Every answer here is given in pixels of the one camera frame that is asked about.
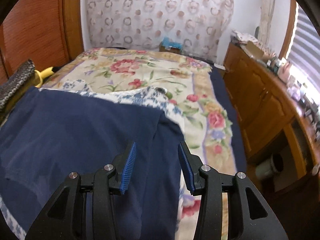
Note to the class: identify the beaded dark cushion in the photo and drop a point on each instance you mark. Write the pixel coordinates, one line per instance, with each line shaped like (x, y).
(17, 80)

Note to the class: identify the round trash bin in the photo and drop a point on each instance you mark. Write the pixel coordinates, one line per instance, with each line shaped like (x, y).
(270, 166)

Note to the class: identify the navy bed sheet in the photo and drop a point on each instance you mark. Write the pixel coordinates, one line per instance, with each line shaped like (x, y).
(225, 100)

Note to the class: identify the yellow plush toy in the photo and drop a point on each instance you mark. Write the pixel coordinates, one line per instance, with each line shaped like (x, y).
(42, 76)

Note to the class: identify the striped window blind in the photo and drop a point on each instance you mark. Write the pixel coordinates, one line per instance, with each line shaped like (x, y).
(307, 42)

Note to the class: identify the navy printed t-shirt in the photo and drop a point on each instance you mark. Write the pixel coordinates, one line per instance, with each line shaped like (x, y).
(75, 142)

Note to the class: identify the open cardboard box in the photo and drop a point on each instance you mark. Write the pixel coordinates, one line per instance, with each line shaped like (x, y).
(253, 51)

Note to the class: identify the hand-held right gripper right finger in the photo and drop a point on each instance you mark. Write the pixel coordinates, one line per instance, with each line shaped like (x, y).
(186, 170)

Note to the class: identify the brown box with blue item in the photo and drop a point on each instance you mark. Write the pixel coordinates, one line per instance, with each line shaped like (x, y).
(171, 43)

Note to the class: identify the long wooden cabinet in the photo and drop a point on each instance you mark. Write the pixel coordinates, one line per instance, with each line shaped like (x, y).
(262, 100)

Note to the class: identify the folded floral cloth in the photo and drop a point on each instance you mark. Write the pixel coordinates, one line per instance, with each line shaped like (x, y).
(243, 37)

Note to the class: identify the white power strip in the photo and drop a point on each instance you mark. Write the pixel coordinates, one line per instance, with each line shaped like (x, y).
(218, 66)

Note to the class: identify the brown slatted wardrobe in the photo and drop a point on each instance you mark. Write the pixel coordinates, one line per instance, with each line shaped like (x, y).
(37, 30)

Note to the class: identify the beige tied side curtain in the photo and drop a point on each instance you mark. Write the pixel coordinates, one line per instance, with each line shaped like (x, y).
(266, 17)

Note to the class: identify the blue floral white blanket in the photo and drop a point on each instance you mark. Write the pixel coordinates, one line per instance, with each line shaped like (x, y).
(150, 97)

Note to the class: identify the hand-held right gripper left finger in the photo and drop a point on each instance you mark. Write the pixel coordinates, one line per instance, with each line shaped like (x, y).
(128, 170)

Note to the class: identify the pink floral blanket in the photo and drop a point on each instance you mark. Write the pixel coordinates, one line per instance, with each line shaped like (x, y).
(150, 75)

